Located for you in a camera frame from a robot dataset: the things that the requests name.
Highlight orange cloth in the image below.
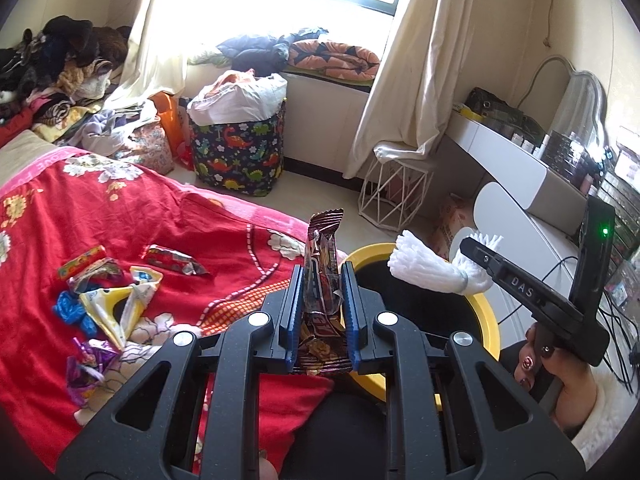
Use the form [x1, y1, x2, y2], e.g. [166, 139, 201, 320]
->
[209, 69, 262, 92]

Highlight large white plastic bag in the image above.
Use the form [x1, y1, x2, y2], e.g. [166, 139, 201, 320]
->
[186, 72, 289, 127]

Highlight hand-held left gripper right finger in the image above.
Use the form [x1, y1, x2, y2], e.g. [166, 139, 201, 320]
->
[340, 260, 589, 480]

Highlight dinosaur print storage basket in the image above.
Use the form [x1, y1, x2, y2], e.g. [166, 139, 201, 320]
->
[187, 101, 287, 197]

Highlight dark cosmetic bag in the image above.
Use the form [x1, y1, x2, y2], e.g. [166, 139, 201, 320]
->
[464, 86, 549, 144]

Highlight yellow container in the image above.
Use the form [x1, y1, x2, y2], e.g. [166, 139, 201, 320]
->
[451, 103, 484, 122]

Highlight purple foil wrapper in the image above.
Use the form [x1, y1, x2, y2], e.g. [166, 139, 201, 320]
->
[65, 338, 122, 407]

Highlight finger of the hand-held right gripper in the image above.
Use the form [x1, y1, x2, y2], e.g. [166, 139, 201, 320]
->
[458, 236, 507, 282]

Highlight red floral blanket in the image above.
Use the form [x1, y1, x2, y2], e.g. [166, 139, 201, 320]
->
[0, 145, 347, 471]

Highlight lavender clothes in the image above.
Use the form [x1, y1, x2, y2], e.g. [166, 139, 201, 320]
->
[64, 100, 162, 154]

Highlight wavy framed mirror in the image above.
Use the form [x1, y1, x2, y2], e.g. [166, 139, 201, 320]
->
[524, 54, 609, 162]

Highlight orange patterned quilt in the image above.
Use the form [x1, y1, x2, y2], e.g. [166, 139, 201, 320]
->
[286, 38, 382, 84]

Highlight yellow wrapper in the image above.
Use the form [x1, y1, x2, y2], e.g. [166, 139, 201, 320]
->
[78, 265, 164, 352]

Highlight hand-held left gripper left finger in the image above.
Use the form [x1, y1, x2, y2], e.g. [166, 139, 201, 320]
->
[55, 266, 307, 480]

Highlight clear acrylic organizer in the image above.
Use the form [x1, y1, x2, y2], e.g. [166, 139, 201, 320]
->
[541, 129, 609, 197]

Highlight brown patterned blanket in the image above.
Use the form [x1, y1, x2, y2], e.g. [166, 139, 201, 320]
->
[29, 96, 107, 144]

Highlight floral fabric bag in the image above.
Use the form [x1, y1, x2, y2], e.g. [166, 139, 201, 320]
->
[112, 116, 174, 177]

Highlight cardboard box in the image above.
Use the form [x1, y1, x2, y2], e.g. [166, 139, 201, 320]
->
[430, 194, 484, 262]

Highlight brown snack wrapper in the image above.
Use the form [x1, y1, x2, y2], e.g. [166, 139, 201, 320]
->
[298, 208, 354, 376]

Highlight blue plastic wrapper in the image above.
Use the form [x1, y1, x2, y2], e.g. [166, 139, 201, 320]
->
[54, 288, 99, 337]

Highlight person's right hand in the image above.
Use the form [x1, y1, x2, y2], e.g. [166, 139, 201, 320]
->
[513, 323, 601, 417]

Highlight white dressing table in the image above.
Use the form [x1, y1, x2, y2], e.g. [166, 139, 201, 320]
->
[444, 109, 617, 322]

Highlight beige bed sheet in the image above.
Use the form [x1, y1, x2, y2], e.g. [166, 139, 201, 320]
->
[0, 129, 57, 187]

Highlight silver crinkled wrapper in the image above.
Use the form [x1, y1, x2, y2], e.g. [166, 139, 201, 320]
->
[67, 257, 125, 294]

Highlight red snack wrapper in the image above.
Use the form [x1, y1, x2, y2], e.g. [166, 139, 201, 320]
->
[145, 243, 210, 277]

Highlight white green pillow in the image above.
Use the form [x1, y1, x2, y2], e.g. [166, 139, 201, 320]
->
[186, 46, 234, 69]

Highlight orange bag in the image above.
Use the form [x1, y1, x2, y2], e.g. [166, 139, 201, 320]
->
[149, 90, 194, 172]

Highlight red pillow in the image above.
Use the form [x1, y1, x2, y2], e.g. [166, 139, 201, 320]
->
[0, 107, 37, 147]

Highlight black cable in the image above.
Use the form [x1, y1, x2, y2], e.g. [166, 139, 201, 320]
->
[499, 254, 640, 387]

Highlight cream curtain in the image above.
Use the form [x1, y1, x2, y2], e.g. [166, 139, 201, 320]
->
[344, 0, 489, 182]
[112, 0, 226, 106]

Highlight white foam net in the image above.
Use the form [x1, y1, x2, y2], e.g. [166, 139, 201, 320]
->
[387, 230, 503, 295]

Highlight row of small white bottles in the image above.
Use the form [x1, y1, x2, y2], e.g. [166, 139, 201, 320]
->
[519, 131, 552, 159]

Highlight white wire stool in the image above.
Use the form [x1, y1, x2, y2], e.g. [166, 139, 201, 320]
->
[358, 141, 432, 234]

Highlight yellow rimmed waste bin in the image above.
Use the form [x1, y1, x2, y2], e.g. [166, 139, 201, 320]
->
[340, 242, 502, 411]

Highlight person's right forearm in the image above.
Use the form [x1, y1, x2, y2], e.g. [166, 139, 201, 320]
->
[550, 374, 627, 469]

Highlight pile of dark clothes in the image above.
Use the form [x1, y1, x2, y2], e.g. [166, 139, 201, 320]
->
[0, 15, 134, 126]

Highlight dark jacket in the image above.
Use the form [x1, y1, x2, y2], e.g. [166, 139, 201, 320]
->
[216, 26, 322, 77]

